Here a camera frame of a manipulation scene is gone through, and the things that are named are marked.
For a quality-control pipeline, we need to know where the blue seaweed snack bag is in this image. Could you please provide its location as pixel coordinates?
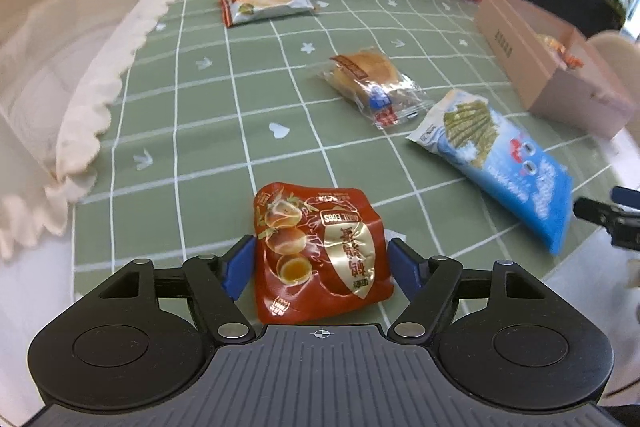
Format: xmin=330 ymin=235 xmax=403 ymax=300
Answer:
xmin=408 ymin=89 xmax=573 ymax=255

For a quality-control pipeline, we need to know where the dark red egg snack packet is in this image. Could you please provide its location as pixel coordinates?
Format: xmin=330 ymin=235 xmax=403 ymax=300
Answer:
xmin=254 ymin=182 xmax=394 ymax=324

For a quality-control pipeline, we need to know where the pink cardboard box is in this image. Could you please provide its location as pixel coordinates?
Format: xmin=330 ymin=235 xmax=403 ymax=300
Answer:
xmin=475 ymin=0 xmax=637 ymax=140

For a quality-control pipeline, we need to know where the beige chair near box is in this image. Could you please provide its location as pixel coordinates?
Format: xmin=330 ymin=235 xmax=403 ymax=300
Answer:
xmin=587 ymin=30 xmax=639 ymax=140

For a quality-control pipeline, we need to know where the clear wrapped bun packet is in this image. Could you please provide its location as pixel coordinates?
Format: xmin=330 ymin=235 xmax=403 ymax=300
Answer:
xmin=320 ymin=48 xmax=434 ymax=129

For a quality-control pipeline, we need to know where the green checked tablecloth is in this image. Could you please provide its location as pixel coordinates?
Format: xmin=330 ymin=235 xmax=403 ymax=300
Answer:
xmin=73 ymin=0 xmax=615 ymax=302

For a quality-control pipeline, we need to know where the silver bread snack packet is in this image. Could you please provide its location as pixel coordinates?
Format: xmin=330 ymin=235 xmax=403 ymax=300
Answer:
xmin=219 ymin=0 xmax=316 ymax=28

